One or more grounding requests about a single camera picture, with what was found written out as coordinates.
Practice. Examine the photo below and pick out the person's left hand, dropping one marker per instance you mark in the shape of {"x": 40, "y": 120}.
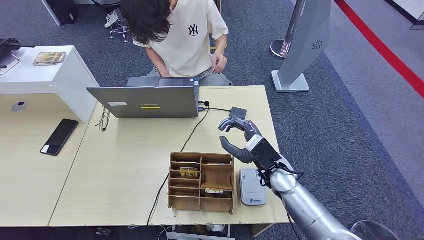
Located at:
{"x": 219, "y": 63}

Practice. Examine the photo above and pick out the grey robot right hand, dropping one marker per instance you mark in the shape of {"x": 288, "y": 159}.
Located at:
{"x": 252, "y": 130}

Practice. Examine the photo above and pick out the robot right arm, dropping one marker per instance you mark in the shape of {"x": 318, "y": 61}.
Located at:
{"x": 308, "y": 208}

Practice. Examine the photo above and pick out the person's right forearm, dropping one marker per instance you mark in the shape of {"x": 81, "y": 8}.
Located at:
{"x": 158, "y": 64}

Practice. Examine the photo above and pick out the person's left forearm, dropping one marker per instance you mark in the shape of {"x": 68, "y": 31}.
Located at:
{"x": 222, "y": 44}

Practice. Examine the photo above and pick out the person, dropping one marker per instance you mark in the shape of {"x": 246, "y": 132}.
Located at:
{"x": 188, "y": 49}

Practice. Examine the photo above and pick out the grey ID card reader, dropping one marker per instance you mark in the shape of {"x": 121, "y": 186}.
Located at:
{"x": 251, "y": 192}

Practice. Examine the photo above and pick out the flat gold room key card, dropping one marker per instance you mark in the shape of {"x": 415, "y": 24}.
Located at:
{"x": 213, "y": 190}

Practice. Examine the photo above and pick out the upright gold room key card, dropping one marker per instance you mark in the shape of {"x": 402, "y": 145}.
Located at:
{"x": 188, "y": 173}

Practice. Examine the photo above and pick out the wooden card organizer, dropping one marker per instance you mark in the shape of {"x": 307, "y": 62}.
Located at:
{"x": 184, "y": 202}

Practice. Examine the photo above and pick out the small black box device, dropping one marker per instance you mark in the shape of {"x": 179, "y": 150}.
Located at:
{"x": 238, "y": 113}

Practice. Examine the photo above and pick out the grey laptop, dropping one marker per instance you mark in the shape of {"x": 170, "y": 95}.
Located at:
{"x": 149, "y": 102}

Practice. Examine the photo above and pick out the grey kiosk stand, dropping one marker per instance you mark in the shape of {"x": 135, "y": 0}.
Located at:
{"x": 308, "y": 39}

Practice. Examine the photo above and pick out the white object under table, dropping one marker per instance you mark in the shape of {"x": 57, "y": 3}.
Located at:
{"x": 215, "y": 228}

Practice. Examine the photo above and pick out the white shoe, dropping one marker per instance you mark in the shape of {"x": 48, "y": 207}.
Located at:
{"x": 111, "y": 19}

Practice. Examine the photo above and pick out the grey bar under table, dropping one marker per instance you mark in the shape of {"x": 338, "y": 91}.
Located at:
{"x": 198, "y": 236}

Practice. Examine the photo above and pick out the white desk cabinet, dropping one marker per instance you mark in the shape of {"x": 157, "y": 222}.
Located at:
{"x": 66, "y": 82}

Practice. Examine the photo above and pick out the transparent round cover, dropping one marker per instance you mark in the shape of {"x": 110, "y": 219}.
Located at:
{"x": 374, "y": 232}

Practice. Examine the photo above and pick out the black box case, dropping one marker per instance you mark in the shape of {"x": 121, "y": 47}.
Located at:
{"x": 63, "y": 11}

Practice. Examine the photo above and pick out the stack of gold cards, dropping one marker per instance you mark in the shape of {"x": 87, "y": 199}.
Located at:
{"x": 49, "y": 58}

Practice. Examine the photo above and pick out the black smartphone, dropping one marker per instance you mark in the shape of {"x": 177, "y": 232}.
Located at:
{"x": 59, "y": 137}

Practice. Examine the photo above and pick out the black power strip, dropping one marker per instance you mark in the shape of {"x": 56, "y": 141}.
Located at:
{"x": 103, "y": 232}

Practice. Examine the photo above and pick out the white platform with dark edge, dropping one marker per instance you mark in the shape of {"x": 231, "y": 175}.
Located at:
{"x": 410, "y": 8}

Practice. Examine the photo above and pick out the silver device stand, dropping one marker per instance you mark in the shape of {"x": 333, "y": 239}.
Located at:
{"x": 8, "y": 64}

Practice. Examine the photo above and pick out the black desk device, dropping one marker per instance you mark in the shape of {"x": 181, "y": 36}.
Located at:
{"x": 8, "y": 46}

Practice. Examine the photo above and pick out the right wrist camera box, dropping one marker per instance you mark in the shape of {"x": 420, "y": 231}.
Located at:
{"x": 266, "y": 154}

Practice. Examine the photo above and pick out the chrome stanchion post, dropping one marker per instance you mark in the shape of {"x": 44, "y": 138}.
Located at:
{"x": 276, "y": 49}

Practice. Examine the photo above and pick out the black frame eyeglasses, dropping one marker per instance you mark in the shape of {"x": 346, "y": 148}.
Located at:
{"x": 104, "y": 122}

